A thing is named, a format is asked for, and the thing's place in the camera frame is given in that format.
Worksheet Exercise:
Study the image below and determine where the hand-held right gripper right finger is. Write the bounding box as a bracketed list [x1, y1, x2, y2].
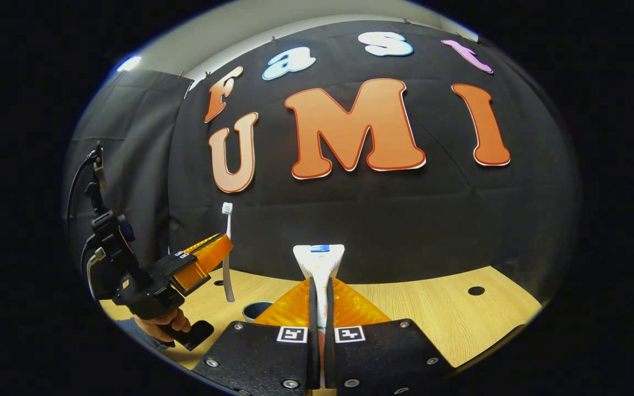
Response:
[325, 277, 455, 396]

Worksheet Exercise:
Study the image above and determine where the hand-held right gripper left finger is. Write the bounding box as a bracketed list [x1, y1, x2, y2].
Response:
[193, 277, 320, 396]

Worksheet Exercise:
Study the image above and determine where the white toothbrush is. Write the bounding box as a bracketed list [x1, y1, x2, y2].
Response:
[222, 202, 236, 303]

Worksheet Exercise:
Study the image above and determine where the pale blue cup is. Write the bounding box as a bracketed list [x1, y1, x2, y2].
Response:
[242, 301, 275, 323]

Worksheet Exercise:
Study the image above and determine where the white toothpaste tube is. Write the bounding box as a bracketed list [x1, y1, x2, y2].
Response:
[293, 244, 345, 396]

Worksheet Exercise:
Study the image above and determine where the wooden desktop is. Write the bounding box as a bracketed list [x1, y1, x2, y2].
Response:
[100, 266, 543, 396]

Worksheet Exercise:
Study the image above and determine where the plain black cloth panel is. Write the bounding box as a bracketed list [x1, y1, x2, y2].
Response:
[64, 69, 194, 276]

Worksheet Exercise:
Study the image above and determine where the black backdrop cloth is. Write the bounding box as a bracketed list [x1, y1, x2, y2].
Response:
[168, 21, 582, 300]

